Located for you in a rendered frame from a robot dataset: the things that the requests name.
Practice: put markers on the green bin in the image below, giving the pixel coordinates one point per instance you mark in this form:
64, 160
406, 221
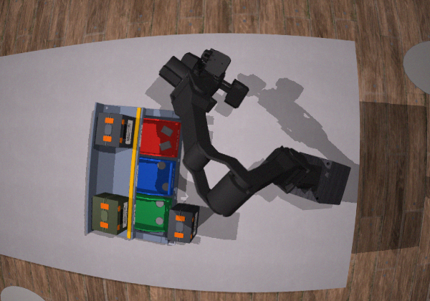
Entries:
147, 211

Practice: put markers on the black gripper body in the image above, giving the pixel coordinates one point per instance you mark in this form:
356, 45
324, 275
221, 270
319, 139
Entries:
236, 93

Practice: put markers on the yellow flat bar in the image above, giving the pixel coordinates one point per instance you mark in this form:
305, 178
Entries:
132, 172

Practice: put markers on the olive green case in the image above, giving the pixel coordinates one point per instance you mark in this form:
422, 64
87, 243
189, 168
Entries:
110, 213

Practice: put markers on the blue open bin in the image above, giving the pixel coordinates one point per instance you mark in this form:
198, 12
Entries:
151, 178

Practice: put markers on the red open bin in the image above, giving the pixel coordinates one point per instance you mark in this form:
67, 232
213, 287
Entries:
152, 137

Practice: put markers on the grey metal bin shelf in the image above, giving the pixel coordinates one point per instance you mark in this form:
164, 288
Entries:
109, 167

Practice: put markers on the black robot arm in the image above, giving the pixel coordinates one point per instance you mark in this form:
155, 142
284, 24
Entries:
191, 102

